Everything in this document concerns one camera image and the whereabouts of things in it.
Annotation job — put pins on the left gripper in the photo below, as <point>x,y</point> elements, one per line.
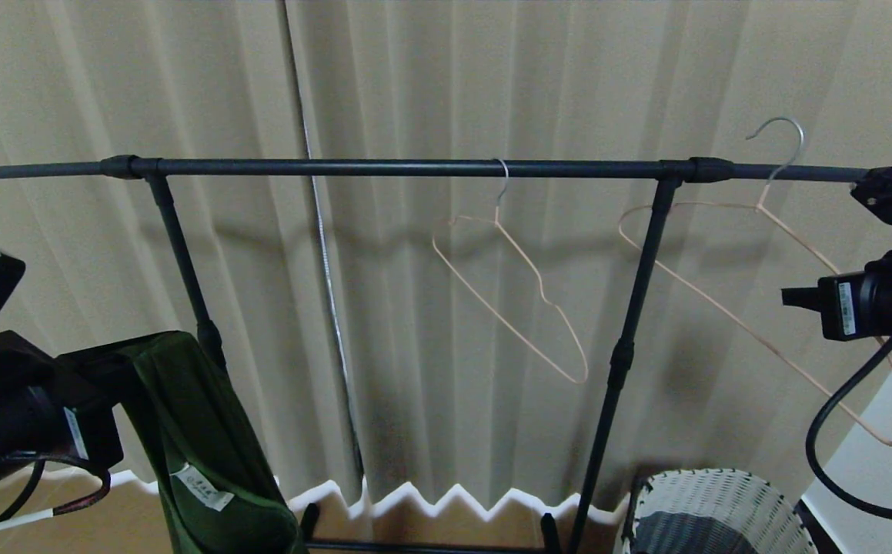
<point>22,419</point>

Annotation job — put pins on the beige curtain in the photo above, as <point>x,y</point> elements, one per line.
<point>453,77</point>

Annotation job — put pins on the green printed T-shirt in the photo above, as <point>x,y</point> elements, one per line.
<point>199,431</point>

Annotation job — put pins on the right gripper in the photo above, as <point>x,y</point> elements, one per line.
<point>884,304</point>

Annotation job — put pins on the white laundry basket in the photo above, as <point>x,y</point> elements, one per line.
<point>715,500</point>

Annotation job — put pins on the pink clothes hanger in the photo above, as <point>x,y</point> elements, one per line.
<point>788,163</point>
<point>498,214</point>

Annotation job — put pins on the black clothes rack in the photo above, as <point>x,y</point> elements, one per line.
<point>384,168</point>

